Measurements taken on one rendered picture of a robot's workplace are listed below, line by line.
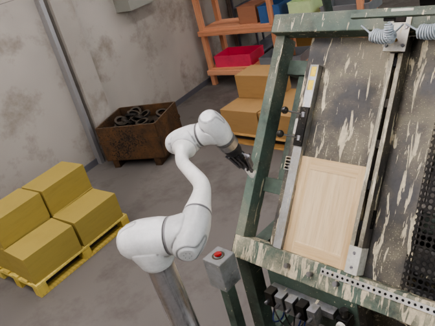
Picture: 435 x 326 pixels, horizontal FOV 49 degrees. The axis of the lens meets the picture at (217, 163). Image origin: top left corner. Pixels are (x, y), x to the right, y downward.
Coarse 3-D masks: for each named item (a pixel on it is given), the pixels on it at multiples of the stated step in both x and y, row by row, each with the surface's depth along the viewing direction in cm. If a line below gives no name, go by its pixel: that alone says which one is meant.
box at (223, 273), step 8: (216, 248) 251; (224, 248) 250; (208, 256) 247; (224, 256) 244; (232, 256) 245; (208, 264) 244; (216, 264) 240; (224, 264) 241; (232, 264) 246; (208, 272) 249; (216, 272) 243; (224, 272) 242; (232, 272) 247; (216, 280) 247; (224, 280) 243; (232, 280) 248; (224, 288) 246
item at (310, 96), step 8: (320, 72) 243; (304, 96) 244; (312, 96) 241; (304, 104) 244; (312, 104) 243; (312, 112) 244; (304, 136) 242; (304, 144) 243; (296, 152) 244; (304, 152) 244; (296, 160) 243; (296, 168) 242; (288, 176) 245; (296, 176) 243; (288, 184) 244; (288, 192) 244; (288, 200) 243; (288, 208) 243; (280, 216) 245; (288, 216) 243; (280, 224) 245; (280, 232) 244; (280, 240) 244; (280, 248) 243
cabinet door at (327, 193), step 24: (312, 168) 239; (336, 168) 230; (360, 168) 222; (312, 192) 237; (336, 192) 229; (360, 192) 220; (312, 216) 236; (336, 216) 227; (288, 240) 243; (312, 240) 234; (336, 240) 226; (336, 264) 224
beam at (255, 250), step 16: (240, 240) 259; (256, 240) 256; (240, 256) 258; (256, 256) 251; (272, 256) 245; (288, 256) 238; (288, 272) 237; (304, 272) 231; (336, 272) 220; (320, 288) 224; (336, 288) 219; (352, 288) 214; (384, 288) 205; (368, 304) 208; (384, 304) 204; (400, 304) 199; (432, 304) 191; (400, 320) 199; (416, 320) 194; (432, 320) 190
